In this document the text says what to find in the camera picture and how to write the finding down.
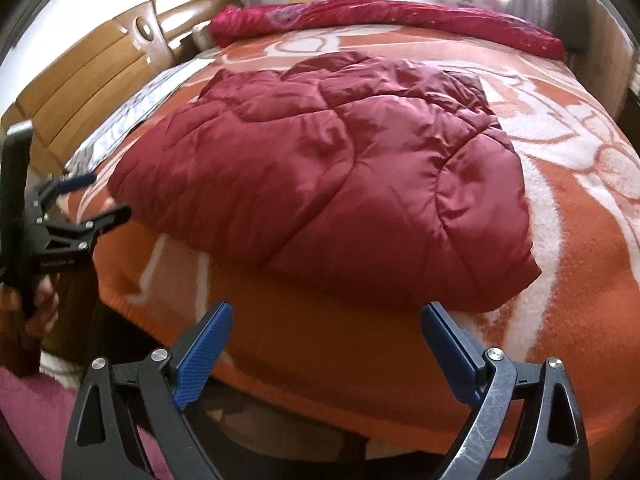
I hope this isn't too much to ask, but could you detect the brown wooden wardrobe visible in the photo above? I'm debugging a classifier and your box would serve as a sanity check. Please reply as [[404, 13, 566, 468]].
[[525, 0, 633, 113]]

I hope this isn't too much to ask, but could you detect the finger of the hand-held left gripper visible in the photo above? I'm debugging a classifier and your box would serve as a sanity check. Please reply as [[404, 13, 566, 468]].
[[40, 203, 133, 242], [34, 173, 97, 202]]

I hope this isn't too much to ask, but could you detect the dark red quilted jacket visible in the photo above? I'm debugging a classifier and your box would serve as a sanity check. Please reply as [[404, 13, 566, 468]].
[[106, 50, 544, 312]]

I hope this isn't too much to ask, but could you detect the orange and white floral blanket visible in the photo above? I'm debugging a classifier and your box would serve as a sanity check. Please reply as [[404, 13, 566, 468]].
[[55, 24, 640, 467]]

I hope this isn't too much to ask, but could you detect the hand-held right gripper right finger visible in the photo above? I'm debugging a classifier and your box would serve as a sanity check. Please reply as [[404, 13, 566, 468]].
[[421, 301, 592, 480]]

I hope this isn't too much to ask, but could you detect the person's pink clothing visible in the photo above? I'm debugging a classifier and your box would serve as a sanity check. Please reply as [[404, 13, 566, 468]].
[[0, 364, 173, 480]]

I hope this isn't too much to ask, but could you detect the person's left hand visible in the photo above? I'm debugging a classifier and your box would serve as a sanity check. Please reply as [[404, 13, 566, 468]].
[[20, 275, 62, 348]]

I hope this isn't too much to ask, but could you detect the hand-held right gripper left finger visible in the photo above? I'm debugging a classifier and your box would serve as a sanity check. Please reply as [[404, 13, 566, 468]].
[[60, 301, 234, 480]]

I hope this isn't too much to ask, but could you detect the wooden headboard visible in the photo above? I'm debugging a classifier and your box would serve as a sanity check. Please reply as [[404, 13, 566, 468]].
[[0, 0, 242, 173]]

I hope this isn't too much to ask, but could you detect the magenta rolled quilt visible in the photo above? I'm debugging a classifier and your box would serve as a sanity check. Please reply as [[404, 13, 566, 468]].
[[208, 2, 567, 60]]

